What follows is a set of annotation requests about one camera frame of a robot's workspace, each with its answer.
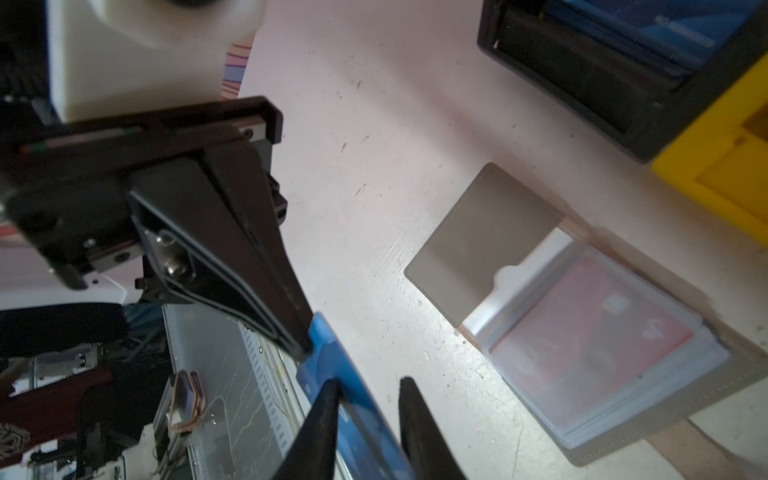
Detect yellow plastic bin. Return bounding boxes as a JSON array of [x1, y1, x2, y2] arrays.
[[652, 57, 767, 245]]

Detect blue VIP card in bin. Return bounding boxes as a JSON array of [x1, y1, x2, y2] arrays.
[[543, 0, 767, 76]]

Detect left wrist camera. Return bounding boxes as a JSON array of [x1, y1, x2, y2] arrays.
[[46, 1, 267, 123]]

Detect blue vip card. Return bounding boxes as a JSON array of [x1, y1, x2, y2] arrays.
[[296, 312, 415, 479], [543, 0, 767, 76]]

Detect black plastic bin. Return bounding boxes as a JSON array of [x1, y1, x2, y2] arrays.
[[477, 1, 767, 164]]

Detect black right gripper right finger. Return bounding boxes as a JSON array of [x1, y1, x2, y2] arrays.
[[398, 377, 466, 480]]

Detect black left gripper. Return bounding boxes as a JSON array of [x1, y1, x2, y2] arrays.
[[1, 97, 312, 361]]

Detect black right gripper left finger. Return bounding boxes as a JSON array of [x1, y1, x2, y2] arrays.
[[272, 379, 342, 480]]

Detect aluminium front rail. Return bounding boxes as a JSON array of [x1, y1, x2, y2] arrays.
[[164, 305, 311, 479]]

